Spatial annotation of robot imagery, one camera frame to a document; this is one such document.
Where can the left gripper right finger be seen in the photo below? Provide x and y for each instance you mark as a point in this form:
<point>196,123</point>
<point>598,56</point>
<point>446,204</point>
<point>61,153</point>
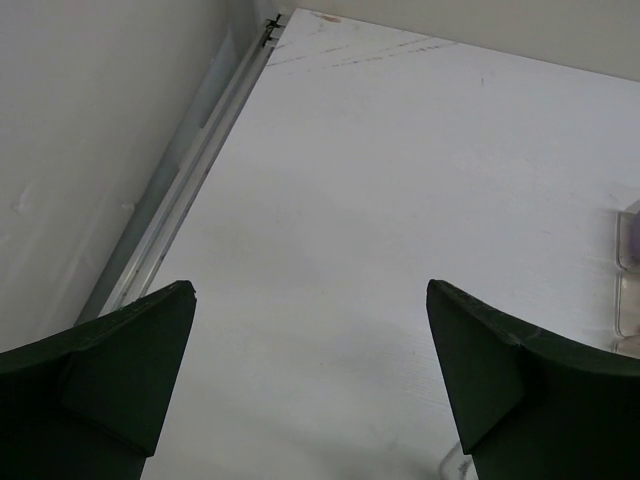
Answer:
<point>531,404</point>

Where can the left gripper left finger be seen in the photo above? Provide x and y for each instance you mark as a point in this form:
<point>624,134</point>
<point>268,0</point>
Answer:
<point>90,402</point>

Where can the clear compartment organizer tray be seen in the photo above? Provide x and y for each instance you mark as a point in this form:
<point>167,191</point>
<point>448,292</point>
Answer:
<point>626,309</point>

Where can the left side aluminium rail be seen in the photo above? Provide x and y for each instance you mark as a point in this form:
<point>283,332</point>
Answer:
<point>182,170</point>

